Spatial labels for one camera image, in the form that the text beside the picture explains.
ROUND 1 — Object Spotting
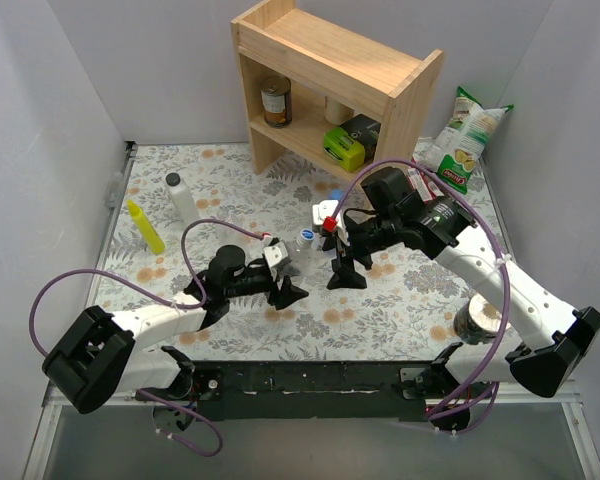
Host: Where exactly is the clear plastic bottle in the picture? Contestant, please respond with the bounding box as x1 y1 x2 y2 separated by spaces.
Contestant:
288 232 316 277
216 209 255 251

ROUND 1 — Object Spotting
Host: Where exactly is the blue bottle cap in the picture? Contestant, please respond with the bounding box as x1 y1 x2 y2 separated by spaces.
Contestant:
329 189 343 201

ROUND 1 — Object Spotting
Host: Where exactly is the blue tinted plastic bottle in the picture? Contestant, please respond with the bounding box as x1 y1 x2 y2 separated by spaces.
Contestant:
311 190 347 252

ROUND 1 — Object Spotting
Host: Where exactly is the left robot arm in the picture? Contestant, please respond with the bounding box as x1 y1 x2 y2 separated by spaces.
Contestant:
42 243 309 414

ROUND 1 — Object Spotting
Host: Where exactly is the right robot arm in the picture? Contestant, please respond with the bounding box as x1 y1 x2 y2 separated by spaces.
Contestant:
312 165 600 398

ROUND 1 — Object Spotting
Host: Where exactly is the white bottle black cap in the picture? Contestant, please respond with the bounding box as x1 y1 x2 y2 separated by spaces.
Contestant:
164 172 200 227

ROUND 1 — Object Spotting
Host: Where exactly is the yellow squeeze bottle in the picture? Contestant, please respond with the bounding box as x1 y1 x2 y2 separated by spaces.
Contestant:
127 200 165 255

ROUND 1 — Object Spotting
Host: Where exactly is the red snack packet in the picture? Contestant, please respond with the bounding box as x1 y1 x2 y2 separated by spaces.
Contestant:
407 167 446 204

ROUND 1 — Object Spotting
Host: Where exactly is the green and black box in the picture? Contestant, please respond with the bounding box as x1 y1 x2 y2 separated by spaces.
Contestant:
323 114 381 172

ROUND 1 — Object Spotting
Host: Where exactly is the white cup on shelf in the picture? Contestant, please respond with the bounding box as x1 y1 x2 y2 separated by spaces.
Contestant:
324 97 354 125

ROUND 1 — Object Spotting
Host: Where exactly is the green chips bag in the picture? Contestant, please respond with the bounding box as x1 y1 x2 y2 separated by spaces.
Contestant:
414 86 514 194

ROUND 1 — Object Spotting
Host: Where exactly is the tin can on shelf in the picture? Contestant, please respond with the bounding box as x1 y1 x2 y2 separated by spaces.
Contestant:
260 75 292 128

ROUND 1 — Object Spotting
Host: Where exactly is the wooden shelf unit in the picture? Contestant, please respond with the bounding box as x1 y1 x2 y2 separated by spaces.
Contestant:
231 1 445 181

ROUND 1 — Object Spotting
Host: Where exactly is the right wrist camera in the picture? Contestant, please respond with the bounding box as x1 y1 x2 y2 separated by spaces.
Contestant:
311 200 349 244

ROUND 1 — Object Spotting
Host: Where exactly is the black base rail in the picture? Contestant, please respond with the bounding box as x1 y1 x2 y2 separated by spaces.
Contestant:
134 360 486 434

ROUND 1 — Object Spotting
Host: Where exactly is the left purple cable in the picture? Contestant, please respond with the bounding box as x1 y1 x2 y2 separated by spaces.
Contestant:
29 218 274 359

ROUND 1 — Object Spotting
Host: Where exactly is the purple cable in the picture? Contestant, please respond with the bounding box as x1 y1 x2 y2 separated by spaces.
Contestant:
329 158 512 435
29 218 274 359

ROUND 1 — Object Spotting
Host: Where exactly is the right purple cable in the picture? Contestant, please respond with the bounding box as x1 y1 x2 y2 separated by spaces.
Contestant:
329 158 512 435

